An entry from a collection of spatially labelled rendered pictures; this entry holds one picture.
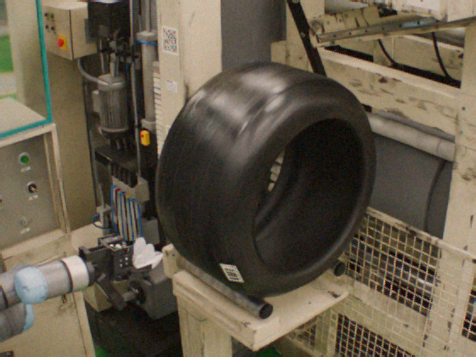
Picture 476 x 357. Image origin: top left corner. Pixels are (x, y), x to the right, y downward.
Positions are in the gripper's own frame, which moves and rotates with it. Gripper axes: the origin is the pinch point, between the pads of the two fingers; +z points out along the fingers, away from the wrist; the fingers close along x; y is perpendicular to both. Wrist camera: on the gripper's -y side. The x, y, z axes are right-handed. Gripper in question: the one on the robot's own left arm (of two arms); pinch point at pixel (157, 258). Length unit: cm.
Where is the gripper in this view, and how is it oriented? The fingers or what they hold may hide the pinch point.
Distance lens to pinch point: 150.2
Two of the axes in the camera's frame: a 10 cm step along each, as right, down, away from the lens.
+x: -6.5, -3.1, 6.9
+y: 0.7, -9.3, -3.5
